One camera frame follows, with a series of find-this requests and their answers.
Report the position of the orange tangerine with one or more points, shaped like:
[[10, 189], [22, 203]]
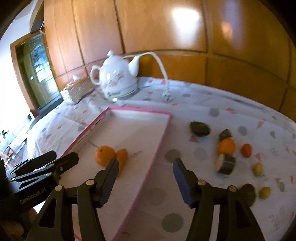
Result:
[[226, 146]]

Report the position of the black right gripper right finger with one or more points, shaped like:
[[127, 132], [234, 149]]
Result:
[[236, 220]]

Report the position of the pink white shallow box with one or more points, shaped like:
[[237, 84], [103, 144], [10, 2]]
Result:
[[140, 131]]

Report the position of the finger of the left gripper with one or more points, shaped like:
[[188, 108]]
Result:
[[31, 165], [57, 167]]

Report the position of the beige round fruit far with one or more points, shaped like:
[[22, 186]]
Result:
[[258, 169]]

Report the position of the orange carrot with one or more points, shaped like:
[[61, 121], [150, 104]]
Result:
[[122, 158]]

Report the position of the brown cut wedge piece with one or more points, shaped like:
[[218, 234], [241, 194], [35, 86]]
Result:
[[225, 135]]

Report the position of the orange mandarin with stem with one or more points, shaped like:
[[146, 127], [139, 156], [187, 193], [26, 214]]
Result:
[[103, 154]]

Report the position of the dark oval fruit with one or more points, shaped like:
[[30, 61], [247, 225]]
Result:
[[199, 129]]

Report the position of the red tomato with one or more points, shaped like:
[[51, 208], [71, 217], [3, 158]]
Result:
[[246, 150]]

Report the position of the dark cut cylinder vegetable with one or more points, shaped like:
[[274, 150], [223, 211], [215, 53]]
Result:
[[225, 164]]

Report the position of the white patterned tablecloth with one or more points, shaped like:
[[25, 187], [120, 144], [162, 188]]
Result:
[[160, 212]]

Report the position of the wooden panel cabinet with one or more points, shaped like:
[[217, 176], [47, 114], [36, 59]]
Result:
[[237, 46]]

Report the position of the beige round fruit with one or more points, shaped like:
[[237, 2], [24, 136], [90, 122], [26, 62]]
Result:
[[264, 193], [258, 169]]

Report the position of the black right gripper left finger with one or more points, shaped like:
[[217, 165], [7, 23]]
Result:
[[54, 221]]

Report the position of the beige round fruit near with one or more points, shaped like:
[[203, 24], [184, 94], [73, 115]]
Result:
[[264, 193]]

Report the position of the white ceramic electric kettle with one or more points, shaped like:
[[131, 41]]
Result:
[[117, 77]]

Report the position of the glass tissue box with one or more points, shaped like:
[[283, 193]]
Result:
[[77, 89]]

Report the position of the large dark round fruit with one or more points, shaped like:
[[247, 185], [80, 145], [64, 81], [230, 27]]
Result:
[[247, 191]]

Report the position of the wooden framed glass door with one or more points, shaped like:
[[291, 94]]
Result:
[[33, 72]]

